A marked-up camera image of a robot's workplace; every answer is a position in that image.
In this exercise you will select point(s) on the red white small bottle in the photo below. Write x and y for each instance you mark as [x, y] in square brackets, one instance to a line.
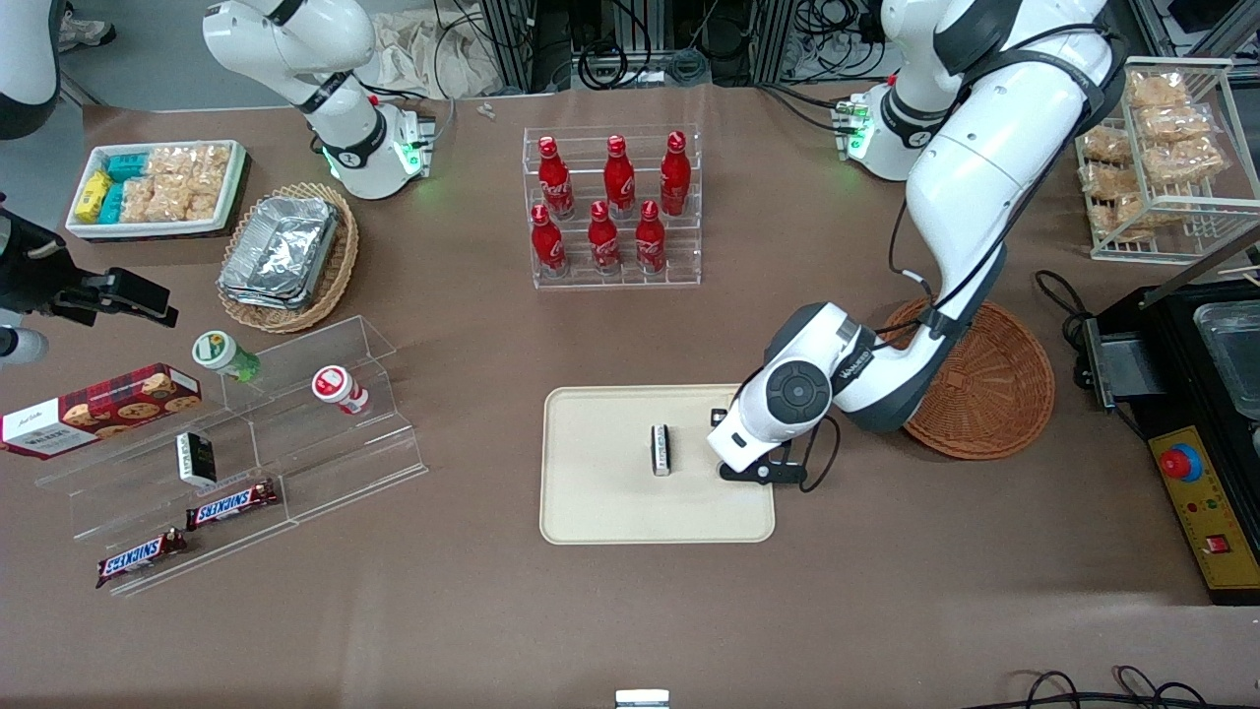
[338, 387]

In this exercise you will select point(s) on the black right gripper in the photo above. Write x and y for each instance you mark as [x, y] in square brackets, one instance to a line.
[30, 274]

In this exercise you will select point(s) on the clear fried snack bag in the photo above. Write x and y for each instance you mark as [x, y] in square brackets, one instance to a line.
[1157, 91]
[1110, 182]
[1120, 219]
[1174, 124]
[1186, 162]
[1107, 148]

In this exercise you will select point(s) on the grey shoe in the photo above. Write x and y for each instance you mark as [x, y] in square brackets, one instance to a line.
[87, 30]

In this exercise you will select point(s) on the small black white packet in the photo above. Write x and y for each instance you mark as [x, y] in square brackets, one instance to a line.
[661, 451]

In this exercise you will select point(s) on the red cola bottle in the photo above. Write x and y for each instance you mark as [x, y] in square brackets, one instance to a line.
[675, 177]
[547, 246]
[603, 244]
[619, 182]
[650, 242]
[555, 182]

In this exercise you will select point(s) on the teal snack packet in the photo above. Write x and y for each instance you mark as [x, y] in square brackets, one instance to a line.
[126, 165]
[111, 204]

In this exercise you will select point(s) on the red tartan cookie box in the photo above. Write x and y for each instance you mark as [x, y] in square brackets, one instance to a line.
[98, 409]

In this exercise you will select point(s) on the brown snickers bar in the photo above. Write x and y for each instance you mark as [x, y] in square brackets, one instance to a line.
[232, 505]
[141, 558]

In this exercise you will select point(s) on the beige plastic tray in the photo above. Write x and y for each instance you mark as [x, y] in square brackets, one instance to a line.
[600, 492]

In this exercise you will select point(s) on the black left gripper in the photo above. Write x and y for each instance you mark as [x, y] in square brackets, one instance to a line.
[718, 416]

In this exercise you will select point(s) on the round brown wicker basket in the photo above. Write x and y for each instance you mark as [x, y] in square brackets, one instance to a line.
[994, 394]

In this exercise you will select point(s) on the oval light wicker basket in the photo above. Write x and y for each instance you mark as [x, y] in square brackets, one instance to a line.
[340, 266]

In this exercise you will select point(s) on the green cup white lid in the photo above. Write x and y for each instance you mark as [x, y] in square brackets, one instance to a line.
[224, 354]

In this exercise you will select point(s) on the clear acrylic step shelf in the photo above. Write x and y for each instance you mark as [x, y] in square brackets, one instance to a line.
[325, 463]

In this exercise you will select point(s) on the white rectangular snack tray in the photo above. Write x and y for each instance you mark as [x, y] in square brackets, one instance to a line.
[148, 228]

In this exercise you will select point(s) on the small black box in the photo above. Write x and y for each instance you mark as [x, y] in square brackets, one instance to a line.
[196, 459]

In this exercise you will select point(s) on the grey metal bar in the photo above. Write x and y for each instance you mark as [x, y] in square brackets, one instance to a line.
[1201, 266]

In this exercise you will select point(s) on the small silver white device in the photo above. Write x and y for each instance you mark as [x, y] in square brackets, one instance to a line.
[642, 700]

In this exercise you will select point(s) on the yellow snack packet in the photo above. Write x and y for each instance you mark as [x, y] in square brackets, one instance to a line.
[94, 195]

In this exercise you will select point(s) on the clear acrylic bottle rack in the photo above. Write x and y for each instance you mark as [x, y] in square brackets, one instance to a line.
[610, 281]

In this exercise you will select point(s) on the beige crumpled cloth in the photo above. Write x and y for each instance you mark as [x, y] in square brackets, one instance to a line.
[423, 54]

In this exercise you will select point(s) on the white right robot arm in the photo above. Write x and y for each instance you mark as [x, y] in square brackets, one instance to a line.
[335, 98]

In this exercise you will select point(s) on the steel pan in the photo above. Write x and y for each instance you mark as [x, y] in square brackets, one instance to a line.
[1230, 354]

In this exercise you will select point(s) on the black countertop appliance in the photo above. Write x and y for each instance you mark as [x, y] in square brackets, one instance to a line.
[1171, 394]

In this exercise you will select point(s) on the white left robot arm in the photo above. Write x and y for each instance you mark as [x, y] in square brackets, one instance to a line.
[984, 177]

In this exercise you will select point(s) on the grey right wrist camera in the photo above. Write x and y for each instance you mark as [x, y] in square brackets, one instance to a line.
[22, 347]

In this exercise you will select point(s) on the clear rice cracker bag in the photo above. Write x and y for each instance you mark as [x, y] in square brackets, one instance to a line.
[172, 197]
[138, 200]
[207, 195]
[187, 161]

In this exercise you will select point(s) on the red emergency stop button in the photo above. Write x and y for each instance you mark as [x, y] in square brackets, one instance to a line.
[1181, 463]

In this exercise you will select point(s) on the yellow panel control box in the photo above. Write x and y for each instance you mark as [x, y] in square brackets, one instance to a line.
[1206, 532]

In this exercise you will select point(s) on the grey metal bracket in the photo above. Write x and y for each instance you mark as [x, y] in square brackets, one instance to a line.
[1127, 364]

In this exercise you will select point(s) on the stacked aluminium foil trays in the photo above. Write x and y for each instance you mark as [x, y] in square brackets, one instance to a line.
[281, 251]

